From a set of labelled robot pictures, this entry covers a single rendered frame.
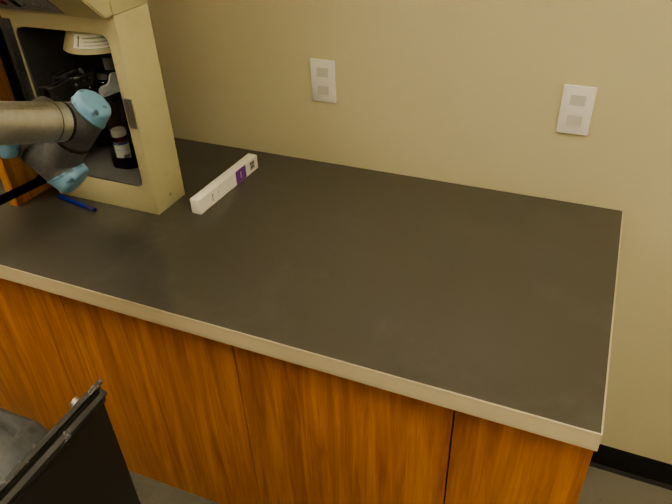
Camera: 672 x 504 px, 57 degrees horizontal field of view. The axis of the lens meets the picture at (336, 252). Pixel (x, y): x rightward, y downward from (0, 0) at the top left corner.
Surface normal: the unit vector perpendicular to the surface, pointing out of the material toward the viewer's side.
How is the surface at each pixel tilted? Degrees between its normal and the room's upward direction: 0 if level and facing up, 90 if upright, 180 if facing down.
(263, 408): 90
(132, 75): 90
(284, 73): 90
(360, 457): 90
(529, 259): 0
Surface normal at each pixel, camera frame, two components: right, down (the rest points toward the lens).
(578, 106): -0.39, 0.54
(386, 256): -0.04, -0.82
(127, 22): 0.92, 0.20
